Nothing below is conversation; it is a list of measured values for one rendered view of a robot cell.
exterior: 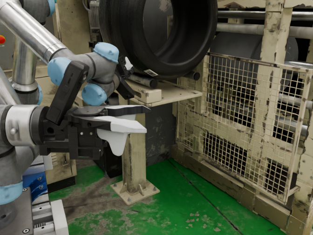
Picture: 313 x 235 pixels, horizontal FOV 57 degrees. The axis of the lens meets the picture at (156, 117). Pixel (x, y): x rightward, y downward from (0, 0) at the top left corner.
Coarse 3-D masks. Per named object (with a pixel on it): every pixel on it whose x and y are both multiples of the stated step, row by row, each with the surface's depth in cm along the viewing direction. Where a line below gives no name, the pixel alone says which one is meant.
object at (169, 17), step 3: (168, 15) 189; (171, 15) 190; (168, 18) 189; (171, 18) 189; (168, 21) 190; (171, 21) 192; (168, 24) 191; (171, 24) 188; (168, 27) 191; (171, 27) 193; (168, 30) 192; (168, 33) 193; (168, 36) 194
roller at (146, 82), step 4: (132, 76) 150; (136, 76) 147; (140, 76) 145; (144, 76) 143; (132, 80) 152; (136, 80) 147; (140, 80) 144; (144, 80) 141; (148, 80) 139; (152, 80) 137; (156, 80) 138; (144, 84) 142; (148, 84) 138; (152, 84) 137; (156, 84) 139
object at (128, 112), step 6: (108, 108) 54; (114, 108) 54; (120, 108) 54; (126, 108) 56; (132, 108) 56; (138, 108) 57; (144, 108) 57; (108, 114) 55; (114, 114) 54; (120, 114) 55; (126, 114) 56; (132, 114) 57; (132, 120) 58
